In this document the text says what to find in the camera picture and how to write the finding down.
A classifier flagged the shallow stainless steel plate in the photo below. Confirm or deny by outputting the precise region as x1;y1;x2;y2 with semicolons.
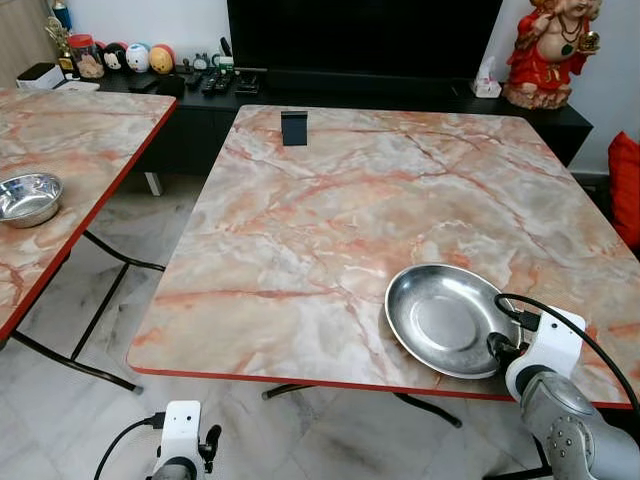
384;262;522;380

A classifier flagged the red cushion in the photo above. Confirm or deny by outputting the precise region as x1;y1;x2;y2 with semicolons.
607;131;640;253

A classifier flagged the black TV console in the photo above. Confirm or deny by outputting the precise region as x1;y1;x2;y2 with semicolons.
85;66;594;179

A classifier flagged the red laughing Buddha figurine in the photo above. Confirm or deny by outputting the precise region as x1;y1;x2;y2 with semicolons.
502;0;604;110

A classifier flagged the small stainless steel bowl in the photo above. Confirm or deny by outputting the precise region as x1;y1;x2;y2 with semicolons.
0;172;64;230

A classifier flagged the black television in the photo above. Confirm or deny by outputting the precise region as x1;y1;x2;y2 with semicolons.
226;0;503;79

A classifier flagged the orange yellow egg toy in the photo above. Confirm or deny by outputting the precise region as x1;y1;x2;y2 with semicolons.
148;43;176;76

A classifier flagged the white blue egg toy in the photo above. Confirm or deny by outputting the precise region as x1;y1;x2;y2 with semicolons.
125;42;151;74

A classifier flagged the black white egg toy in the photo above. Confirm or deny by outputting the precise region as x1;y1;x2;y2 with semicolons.
102;42;128;73

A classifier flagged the red-lidded clear jar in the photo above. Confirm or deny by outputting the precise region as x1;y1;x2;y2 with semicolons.
67;34;107;80

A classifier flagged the white box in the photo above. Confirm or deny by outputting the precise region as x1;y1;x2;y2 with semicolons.
16;62;67;92

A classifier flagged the gold trophy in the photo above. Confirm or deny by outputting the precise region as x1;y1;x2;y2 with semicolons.
44;14;77;73

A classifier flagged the blue bottle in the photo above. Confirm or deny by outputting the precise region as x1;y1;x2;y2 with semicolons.
50;0;74;32

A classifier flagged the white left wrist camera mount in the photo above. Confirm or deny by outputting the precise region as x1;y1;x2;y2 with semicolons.
159;400;204;473

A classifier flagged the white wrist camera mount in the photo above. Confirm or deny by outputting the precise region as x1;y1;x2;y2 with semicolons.
504;307;587;402
159;400;204;473

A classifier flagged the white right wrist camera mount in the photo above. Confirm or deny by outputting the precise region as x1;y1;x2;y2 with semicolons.
504;307;587;402

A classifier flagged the black folding table leg frame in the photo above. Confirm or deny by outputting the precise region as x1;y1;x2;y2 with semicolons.
0;229;167;394
261;382;464;430

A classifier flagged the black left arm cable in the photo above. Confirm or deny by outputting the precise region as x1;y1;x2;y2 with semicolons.
94;413;166;480

